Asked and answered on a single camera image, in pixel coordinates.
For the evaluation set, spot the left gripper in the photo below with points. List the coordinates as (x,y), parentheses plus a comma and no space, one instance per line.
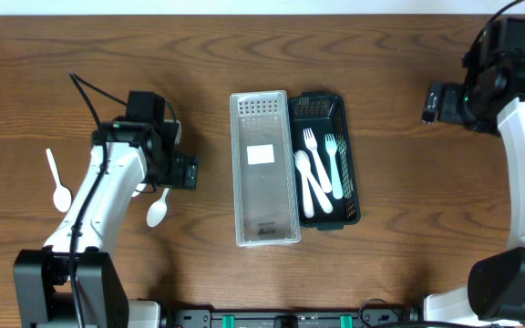
(188,171)

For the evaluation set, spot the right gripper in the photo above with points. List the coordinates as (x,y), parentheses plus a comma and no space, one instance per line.
(447,107)

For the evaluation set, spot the pale green plastic fork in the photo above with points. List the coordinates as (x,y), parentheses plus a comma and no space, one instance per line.
(331,149)

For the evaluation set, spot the white thick plastic spoon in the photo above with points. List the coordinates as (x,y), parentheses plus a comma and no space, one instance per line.
(303,165)

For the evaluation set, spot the white fork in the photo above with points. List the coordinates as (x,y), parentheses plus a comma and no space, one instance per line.
(324,202)
(311,144)

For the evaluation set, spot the dark green plastic basket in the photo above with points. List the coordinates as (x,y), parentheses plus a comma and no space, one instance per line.
(325,114)

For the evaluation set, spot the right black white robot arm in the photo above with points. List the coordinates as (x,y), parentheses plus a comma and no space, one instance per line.
(490,100)

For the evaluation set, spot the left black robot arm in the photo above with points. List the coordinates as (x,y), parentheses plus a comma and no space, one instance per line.
(72,281)

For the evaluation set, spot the white label sticker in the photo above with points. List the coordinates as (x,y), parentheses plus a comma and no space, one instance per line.
(260,154)

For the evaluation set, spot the clear plastic basket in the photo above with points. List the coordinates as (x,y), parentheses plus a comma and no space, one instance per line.
(265,200)

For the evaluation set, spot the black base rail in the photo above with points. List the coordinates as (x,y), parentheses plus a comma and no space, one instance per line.
(372,314)

